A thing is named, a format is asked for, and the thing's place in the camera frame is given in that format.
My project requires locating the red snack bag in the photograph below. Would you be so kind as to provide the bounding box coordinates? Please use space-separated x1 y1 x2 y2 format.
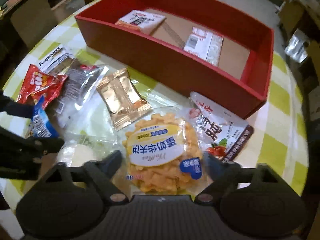
17 64 68 109

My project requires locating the blue snack pack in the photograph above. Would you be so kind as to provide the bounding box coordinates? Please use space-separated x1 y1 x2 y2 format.
28 95 59 138

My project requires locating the white rice cake bag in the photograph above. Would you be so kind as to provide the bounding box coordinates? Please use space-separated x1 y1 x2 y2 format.
56 95 119 167

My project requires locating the white duck gizzard pouch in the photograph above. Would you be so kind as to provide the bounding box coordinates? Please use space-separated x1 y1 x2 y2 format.
189 92 254 163

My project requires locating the white Kaprons wafer pack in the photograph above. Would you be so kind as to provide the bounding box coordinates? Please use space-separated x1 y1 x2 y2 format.
38 44 74 75

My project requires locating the dark clear snack bag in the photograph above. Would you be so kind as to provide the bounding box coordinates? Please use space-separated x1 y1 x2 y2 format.
47 59 108 129

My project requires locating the yellow waffle snack bag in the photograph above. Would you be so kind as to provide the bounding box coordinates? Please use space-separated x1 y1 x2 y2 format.
121 107 204 195

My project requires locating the gold foil snack pack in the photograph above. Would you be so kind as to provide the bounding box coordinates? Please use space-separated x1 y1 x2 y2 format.
97 68 152 131

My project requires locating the brown cardboard liner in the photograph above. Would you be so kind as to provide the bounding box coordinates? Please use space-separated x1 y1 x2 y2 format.
146 8 250 79

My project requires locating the red cardboard box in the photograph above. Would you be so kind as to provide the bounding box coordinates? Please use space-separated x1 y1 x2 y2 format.
75 0 274 118

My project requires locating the white barcode snack pack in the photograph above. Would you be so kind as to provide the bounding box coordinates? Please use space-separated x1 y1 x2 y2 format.
183 27 223 67

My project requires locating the silver foil bag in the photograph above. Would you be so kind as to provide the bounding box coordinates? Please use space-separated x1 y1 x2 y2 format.
285 29 310 63

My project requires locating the white orange snack pack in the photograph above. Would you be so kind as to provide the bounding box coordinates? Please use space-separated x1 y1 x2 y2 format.
115 10 166 35

